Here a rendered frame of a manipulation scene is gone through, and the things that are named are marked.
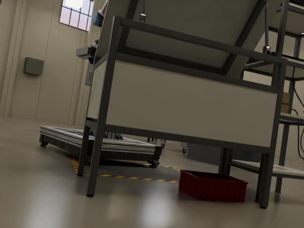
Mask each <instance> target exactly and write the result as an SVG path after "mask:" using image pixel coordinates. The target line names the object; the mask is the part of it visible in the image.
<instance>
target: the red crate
mask: <svg viewBox="0 0 304 228"><path fill-rule="evenodd" d="M180 171H181V173H180V182H179V188H178V189H180V190H181V191H183V192H185V193H187V194H188V195H190V196H192V197H193V198H195V199H202V200H220V201H232V202H245V195H246V188H247V184H248V182H246V181H243V180H240V179H237V178H235V177H232V176H229V175H226V174H218V173H209V172H200V171H188V170H180Z"/></svg>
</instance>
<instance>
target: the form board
mask: <svg viewBox="0 0 304 228"><path fill-rule="evenodd" d="M282 1H283V0H269V1H268V25H269V23H270V22H271V20H272V18H273V17H274V15H275V13H276V11H277V10H278V8H279V6H280V4H281V3H282ZM130 2H131V0H108V4H107V8H106V12H105V16H104V21H103V24H102V29H101V32H100V37H99V41H98V45H97V49H96V53H95V56H97V57H103V56H104V55H105V54H106V53H107V52H108V49H109V42H110V36H111V29H112V23H113V17H114V16H115V15H117V16H120V17H122V18H126V16H127V13H128V9H129V6H130ZM257 2H258V0H146V4H145V14H147V15H146V22H145V23H146V24H150V25H154V26H157V27H161V28H165V29H169V30H173V31H177V32H181V33H185V34H189V35H193V36H197V37H200V38H205V39H209V40H213V41H216V42H220V43H225V44H228V45H232V46H234V45H235V43H236V41H237V40H238V38H239V36H240V34H241V32H242V30H243V28H244V26H245V25H246V23H247V21H248V19H249V17H250V15H251V13H252V11H253V10H254V8H255V6H256V4H257ZM141 6H142V0H138V4H137V7H136V10H135V14H134V17H133V20H134V21H138V16H139V14H140V13H141ZM265 9H266V5H264V7H263V9H262V11H261V13H260V14H259V16H258V18H257V20H256V22H255V23H254V25H253V27H252V29H251V31H250V33H249V35H248V36H247V38H246V40H245V42H244V44H243V46H242V47H241V48H244V49H248V50H252V51H254V49H255V48H256V46H257V44H258V43H259V41H260V39H261V38H262V36H263V34H264V32H265ZM125 47H129V48H134V49H138V50H142V51H146V52H152V53H156V54H160V55H164V56H169V57H174V58H179V59H183V60H187V61H191V62H196V63H201V64H205V65H209V66H213V67H219V68H223V66H224V64H225V62H226V60H227V58H228V56H229V55H230V53H229V52H225V51H221V50H217V49H213V48H209V47H204V46H200V45H197V44H192V43H188V42H184V41H180V40H176V39H172V38H167V37H163V36H160V35H155V34H152V33H147V32H143V31H139V30H135V29H131V28H130V31H129V33H128V37H127V41H126V44H125ZM248 60H249V57H245V56H241V55H237V56H236V58H235V60H234V62H233V64H232V65H231V67H230V69H229V71H228V73H227V75H226V76H228V77H233V78H237V79H238V77H239V76H240V74H241V72H242V70H243V69H244V67H245V65H246V63H247V61H248Z"/></svg>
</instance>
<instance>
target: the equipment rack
mask: <svg viewBox="0 0 304 228"><path fill-rule="evenodd" d="M268 29H269V31H272V32H275V33H278V37H277V44H276V51H275V57H280V58H286V57H282V52H283V45H284V39H285V35H286V36H290V37H293V38H296V39H295V46H294V55H293V57H296V58H299V51H300V44H301V38H304V5H303V7H302V6H299V5H296V4H293V3H290V0H283V1H282V6H280V7H279V8H278V10H277V11H276V13H275V15H274V17H273V18H272V20H271V22H270V23H269V25H268ZM286 59H288V61H287V67H286V74H285V80H287V81H290V85H289V92H288V93H289V95H290V98H289V103H288V105H289V111H288V114H286V113H280V121H279V123H280V124H284V129H283V136H282V143H281V149H280V159H279V165H273V172H272V176H275V177H277V179H276V186H275V192H277V193H281V185H282V178H283V177H284V178H292V179H301V180H304V171H300V170H296V169H292V168H288V167H284V164H285V155H286V148H287V141H288V134H289V127H290V125H298V123H297V122H299V126H304V117H303V116H297V115H292V114H291V111H292V110H291V109H292V104H293V97H294V88H293V83H292V76H293V70H294V67H295V70H294V87H295V82H296V81H304V62H301V61H297V60H294V59H290V58H286ZM244 71H248V72H253V73H257V74H261V75H265V76H270V77H272V80H271V86H274V87H275V86H276V78H277V71H278V64H274V63H270V62H266V61H260V62H255V63H251V64H246V65H245V67H244V69H243V70H242V72H241V74H240V76H239V77H238V79H241V80H243V75H244ZM232 155H233V149H230V148H228V154H227V161H226V167H225V174H226V175H230V168H231V166H234V167H237V168H240V169H243V170H246V171H250V172H253V173H257V174H259V176H258V183H257V190H256V199H255V202H257V203H259V202H260V196H261V186H262V179H263V172H264V166H265V159H266V153H261V162H260V163H257V162H249V161H239V160H232Z"/></svg>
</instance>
